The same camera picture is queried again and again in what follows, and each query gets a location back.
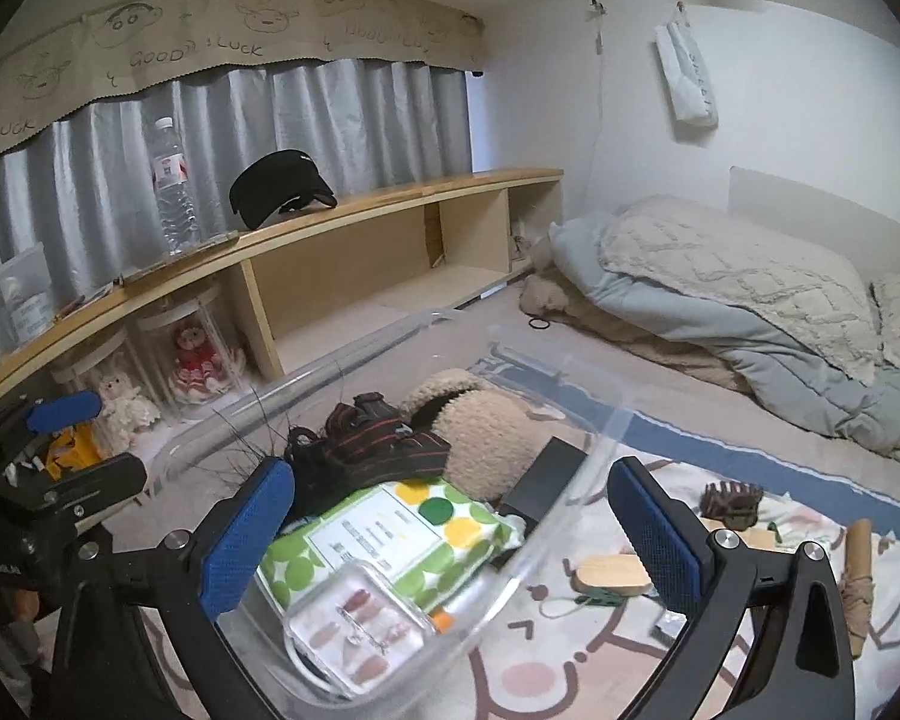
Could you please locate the cardboard tube with rope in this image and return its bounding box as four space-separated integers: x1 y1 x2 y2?
839 518 875 658

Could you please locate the wooden oval brush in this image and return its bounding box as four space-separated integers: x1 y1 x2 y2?
574 554 652 596

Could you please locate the white plush doll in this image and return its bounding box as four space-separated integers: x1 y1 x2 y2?
97 371 162 436

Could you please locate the brown hair claw clip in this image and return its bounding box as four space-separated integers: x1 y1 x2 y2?
699 479 764 532

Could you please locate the cartoon printed bed sheet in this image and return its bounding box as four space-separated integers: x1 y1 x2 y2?
140 358 900 720

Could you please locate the fake nails clear box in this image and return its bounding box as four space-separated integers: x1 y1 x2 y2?
283 562 437 700

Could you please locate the black rectangular box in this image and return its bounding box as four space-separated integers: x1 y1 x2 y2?
497 437 587 532

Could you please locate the red dress doll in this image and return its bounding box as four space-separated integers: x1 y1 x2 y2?
169 325 247 405

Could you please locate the green dotted wipes pack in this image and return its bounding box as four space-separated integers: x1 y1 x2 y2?
256 479 525 611

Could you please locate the beige fluffy plush hat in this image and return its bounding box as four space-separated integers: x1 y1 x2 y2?
400 367 577 502

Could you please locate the grey blue duvet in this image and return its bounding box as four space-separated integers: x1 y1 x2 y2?
548 216 900 461

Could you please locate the clear plastic storage bin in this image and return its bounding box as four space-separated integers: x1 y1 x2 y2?
141 312 631 718

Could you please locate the grey curtain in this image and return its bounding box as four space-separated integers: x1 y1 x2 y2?
0 57 475 361

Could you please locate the clear water bottle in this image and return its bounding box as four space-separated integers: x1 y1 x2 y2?
151 115 201 255

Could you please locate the wooden low shelf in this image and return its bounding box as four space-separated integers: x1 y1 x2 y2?
0 167 562 400

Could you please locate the beige quilted pillow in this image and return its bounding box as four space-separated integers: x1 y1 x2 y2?
600 195 883 385

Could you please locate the black sun visor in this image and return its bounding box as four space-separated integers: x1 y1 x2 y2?
229 149 338 231

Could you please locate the beige good luck valance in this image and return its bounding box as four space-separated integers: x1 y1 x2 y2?
0 0 484 156

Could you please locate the white headboard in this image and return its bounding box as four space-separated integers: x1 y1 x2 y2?
728 166 900 283

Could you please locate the white hanging bag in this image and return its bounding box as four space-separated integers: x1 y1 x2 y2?
655 2 718 128

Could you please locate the black red striped strap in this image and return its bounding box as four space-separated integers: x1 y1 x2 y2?
282 390 452 511

